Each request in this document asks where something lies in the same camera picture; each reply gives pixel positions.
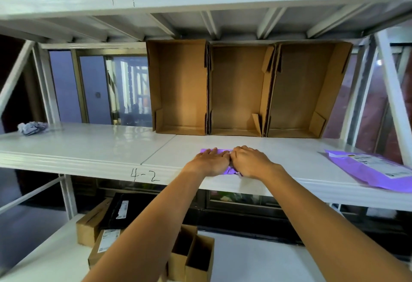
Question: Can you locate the person's left hand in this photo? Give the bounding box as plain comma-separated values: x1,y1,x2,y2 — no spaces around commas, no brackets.
183,147,232,178

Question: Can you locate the person's right hand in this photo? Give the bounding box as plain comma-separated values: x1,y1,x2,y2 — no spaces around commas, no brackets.
229,145,285,181

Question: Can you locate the purple mailer bag front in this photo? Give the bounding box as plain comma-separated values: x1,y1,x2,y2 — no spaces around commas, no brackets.
200,148,242,178

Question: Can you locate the purple mailer bag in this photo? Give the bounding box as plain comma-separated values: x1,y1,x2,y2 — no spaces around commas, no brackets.
200,148,242,178
325,149,412,193

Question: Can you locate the person's right forearm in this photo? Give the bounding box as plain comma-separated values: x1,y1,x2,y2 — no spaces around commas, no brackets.
264,167,412,282

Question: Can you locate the person's left forearm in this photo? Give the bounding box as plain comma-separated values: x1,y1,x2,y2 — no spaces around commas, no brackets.
82,169,206,282

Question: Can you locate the white metal shelf rack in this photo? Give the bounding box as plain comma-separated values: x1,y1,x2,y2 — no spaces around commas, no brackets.
0,0,412,282

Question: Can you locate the open brown cardboard box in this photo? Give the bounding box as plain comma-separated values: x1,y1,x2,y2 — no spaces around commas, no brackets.
145,39,210,136
265,41,354,139
207,43,276,137

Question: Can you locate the black package with white label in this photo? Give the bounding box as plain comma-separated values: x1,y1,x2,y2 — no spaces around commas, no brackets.
100,192,152,230

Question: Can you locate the cardboard carton with white label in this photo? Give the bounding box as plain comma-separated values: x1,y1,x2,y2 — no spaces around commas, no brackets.
87,228,124,270

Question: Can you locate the crumpled blue plastic film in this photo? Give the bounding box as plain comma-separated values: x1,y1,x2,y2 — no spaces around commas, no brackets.
18,121,49,136

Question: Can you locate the metal window frame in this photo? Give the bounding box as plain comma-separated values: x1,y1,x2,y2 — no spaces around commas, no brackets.
48,48,152,127

